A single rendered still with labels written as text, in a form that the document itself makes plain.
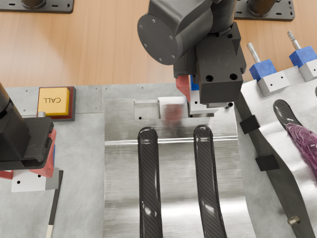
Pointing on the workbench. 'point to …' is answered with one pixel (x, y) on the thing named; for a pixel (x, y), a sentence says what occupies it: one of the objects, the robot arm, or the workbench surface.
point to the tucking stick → (54, 207)
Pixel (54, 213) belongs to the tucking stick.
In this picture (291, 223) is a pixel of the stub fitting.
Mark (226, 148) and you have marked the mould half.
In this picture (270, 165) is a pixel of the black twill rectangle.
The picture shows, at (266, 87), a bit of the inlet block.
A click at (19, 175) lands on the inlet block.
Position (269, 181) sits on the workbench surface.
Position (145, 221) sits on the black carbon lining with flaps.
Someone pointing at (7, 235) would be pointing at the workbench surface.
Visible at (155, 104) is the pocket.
